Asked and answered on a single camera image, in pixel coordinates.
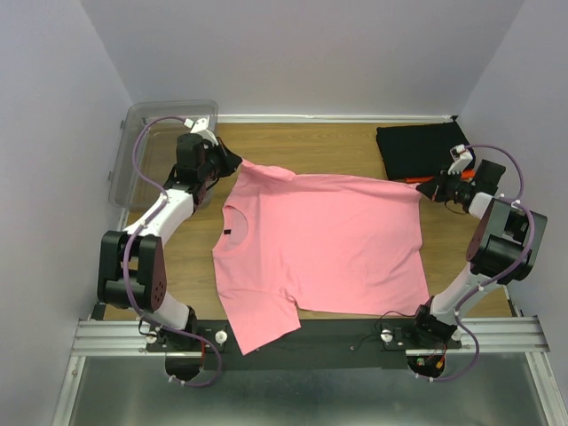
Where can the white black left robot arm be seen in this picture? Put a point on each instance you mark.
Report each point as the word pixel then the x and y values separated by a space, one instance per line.
pixel 132 271

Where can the folded orange t shirt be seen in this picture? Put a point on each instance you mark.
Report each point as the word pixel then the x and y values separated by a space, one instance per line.
pixel 465 175

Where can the aluminium frame rail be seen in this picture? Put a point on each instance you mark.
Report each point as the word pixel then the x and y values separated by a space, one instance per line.
pixel 500 376

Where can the clear plastic bin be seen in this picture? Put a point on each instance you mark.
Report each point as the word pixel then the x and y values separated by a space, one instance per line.
pixel 148 142

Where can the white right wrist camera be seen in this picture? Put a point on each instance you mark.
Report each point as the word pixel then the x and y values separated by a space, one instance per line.
pixel 462 157

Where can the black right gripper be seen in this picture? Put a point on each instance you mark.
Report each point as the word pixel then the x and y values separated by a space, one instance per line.
pixel 430 188

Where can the pink t shirt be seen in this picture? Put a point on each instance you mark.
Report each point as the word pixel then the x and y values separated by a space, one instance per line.
pixel 315 242

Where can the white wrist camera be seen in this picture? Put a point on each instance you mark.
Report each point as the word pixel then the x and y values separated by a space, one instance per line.
pixel 462 157
pixel 201 127

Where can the folded black t shirt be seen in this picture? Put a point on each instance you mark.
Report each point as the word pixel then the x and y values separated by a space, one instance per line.
pixel 418 151

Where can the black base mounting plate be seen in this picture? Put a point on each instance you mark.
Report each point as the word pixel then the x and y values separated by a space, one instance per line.
pixel 387 342

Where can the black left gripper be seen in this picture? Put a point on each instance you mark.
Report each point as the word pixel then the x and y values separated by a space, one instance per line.
pixel 230 160

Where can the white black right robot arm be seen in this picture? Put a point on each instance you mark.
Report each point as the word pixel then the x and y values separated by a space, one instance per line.
pixel 503 248

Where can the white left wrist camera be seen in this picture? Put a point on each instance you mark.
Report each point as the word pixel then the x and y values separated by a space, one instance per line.
pixel 201 127

